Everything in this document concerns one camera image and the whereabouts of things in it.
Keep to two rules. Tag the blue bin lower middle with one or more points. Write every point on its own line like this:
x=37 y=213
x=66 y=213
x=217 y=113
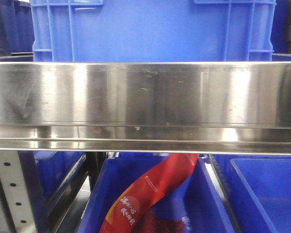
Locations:
x=193 y=207

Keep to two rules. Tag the blue bin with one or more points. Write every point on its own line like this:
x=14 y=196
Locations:
x=53 y=166
x=258 y=189
x=193 y=207

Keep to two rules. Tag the blue bin lower left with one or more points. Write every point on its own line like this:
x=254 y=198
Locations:
x=53 y=166

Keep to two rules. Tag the blue bin lower right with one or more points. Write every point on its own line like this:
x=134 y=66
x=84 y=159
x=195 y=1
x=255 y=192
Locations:
x=258 y=189

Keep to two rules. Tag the stainless steel shelf edge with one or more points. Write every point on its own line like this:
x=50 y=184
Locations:
x=203 y=107

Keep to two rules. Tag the red snack bag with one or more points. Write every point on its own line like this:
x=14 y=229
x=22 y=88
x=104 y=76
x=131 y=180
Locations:
x=147 y=190

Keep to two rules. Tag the large blue plastic crate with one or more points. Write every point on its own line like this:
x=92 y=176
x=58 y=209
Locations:
x=152 y=30

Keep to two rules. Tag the perforated metal shelf post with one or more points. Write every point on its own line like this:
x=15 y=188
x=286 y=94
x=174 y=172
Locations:
x=14 y=177

